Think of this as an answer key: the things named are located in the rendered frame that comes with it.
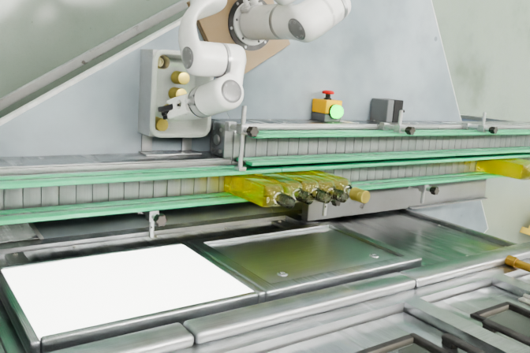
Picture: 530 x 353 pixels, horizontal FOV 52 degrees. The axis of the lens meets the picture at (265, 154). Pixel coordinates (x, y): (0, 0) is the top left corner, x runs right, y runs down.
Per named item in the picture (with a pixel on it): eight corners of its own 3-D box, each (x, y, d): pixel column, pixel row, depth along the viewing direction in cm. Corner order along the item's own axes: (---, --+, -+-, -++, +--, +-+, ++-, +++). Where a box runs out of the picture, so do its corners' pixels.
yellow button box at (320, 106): (309, 119, 178) (324, 121, 172) (311, 96, 177) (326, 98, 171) (325, 119, 182) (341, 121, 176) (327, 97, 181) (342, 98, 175)
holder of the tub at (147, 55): (136, 152, 145) (148, 157, 139) (140, 49, 141) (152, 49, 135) (193, 150, 155) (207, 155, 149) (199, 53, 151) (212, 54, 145)
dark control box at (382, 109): (368, 120, 194) (386, 122, 188) (371, 98, 193) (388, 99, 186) (384, 120, 199) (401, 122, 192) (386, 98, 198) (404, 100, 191)
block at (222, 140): (208, 154, 151) (221, 158, 145) (210, 120, 149) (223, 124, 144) (219, 154, 153) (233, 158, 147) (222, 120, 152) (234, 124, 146)
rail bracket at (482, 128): (460, 129, 206) (492, 134, 195) (462, 109, 205) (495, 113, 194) (466, 129, 208) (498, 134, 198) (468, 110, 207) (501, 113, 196)
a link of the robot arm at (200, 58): (214, 3, 129) (231, 84, 124) (164, -3, 122) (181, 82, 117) (231, -17, 123) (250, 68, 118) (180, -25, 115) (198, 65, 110)
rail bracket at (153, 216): (130, 228, 134) (152, 245, 124) (132, 202, 133) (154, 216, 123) (146, 227, 137) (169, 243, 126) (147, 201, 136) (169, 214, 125)
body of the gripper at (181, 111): (186, 117, 123) (166, 124, 132) (225, 116, 129) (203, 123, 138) (183, 85, 123) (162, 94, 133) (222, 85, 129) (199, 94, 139)
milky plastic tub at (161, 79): (137, 133, 144) (151, 138, 137) (140, 48, 141) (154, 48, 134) (195, 132, 154) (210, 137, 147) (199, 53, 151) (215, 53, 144)
